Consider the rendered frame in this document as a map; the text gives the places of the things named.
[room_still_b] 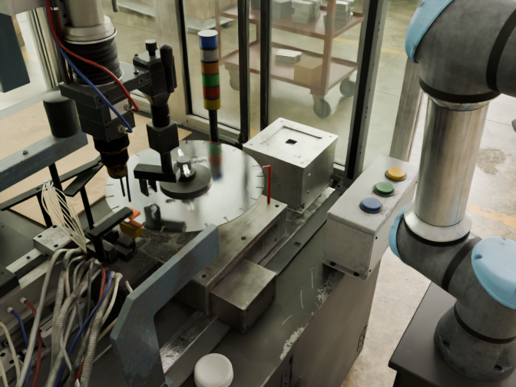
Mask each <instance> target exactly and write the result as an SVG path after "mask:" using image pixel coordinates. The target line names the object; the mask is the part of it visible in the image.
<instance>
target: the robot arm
mask: <svg viewBox="0 0 516 387"><path fill-rule="evenodd" d="M405 53H406V55H407V56H408V57H409V59H411V60H412V62H414V63H416V64H420V65H421V67H420V75H419V87H420V88H421V89H422V91H423V92H424V93H425V94H426V95H428V101H427V108H426V114H425V125H424V131H423V138H422V149H421V156H420V162H419V169H418V180H417V187H416V193H415V199H414V200H413V201H412V202H411V203H409V204H407V205H405V206H404V207H403V208H402V209H401V210H400V211H399V212H398V214H397V215H396V216H395V219H394V220H393V221H394V223H393V225H391V227H390V231H389V247H390V249H391V251H392V252H393V253H394V254H395V255H396V256H397V257H398V258H399V259H400V260H401V261H402V262H403V263H404V264H406V265H407V266H410V267H412V268H413V269H415V270H416V271H418V272H419V273H421V274H422V275H423V276H425V277H426V278H428V279H429V280H431V281H432V282H433V283H435V284H436V285H438V286H439V287H441V288H442V289H443V290H444V291H446V292H447V293H449V294H450V295H452V296H453V297H455V298H456V302H455V304H454V306H453V307H452V308H450V309H449V310H448V311H447V312H446V313H445V314H444V315H443V316H442V317H441V318H440V320H439V321H438V324H437V326H436V329H435V334H434V339H435V346H436V348H437V350H438V352H439V354H440V355H441V357H442V358H443V359H444V360H445V361H446V362H447V363H448V364H449V365H450V366H451V367H452V368H453V369H455V370H456V371H458V372H460V373H461V374H463V375H466V376H468V377H470V378H473V379H477V380H481V381H497V380H500V379H504V378H506V377H508V376H509V375H510V374H511V373H512V372H513V371H514V370H515V368H516V242H515V241H513V240H509V239H507V238H505V239H504V240H503V239H502V238H500V237H499V236H491V237H487V238H484V239H482V238H480V237H479V236H477V235H476V234H474V233H472V232H471V225H472V217H471V214H470V212H469V210H468V209H467V208H466V207H467V202H468V196H469V193H470V189H471V182H472V179H473V175H474V172H475V165H476V162H477V158H478V152H479V148H480V144H481V138H482V135H483V131H484V127H485V121H486V117H487V113H488V107H489V104H490V101H493V100H494V99H496V98H498V97H499V96H500V95H502V94H505V95H507V96H510V97H513V98H516V0H423V1H422V3H421V4H420V6H419V7H418V8H417V10H416V11H415V14H414V15H413V17H412V20H411V21H410V23H409V26H408V30H407V32H406V36H405Z"/></svg>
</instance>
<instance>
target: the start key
mask: <svg viewBox="0 0 516 387"><path fill-rule="evenodd" d="M375 190H376V191H377V192H378V193H380V194H392V193H393V190H394V187H393V186H392V184H390V183H388V182H378V183H377V184H376V186H375Z"/></svg>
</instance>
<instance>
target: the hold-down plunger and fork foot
mask: <svg viewBox="0 0 516 387"><path fill-rule="evenodd" d="M160 164H161V165H153V164H137V165H136V167H135V168H134V169H133V172H134V179H138V180H139V184H140V189H141V193H142V194H143V195H145V196H146V197H149V192H148V187H147V180H148V185H151V186H152V187H153V189H154V192H155V193H156V192H157V184H156V181H162V182H169V183H176V182H178V180H179V178H180V168H179V167H173V161H172V154H171V152H170V153H167V154H160Z"/></svg>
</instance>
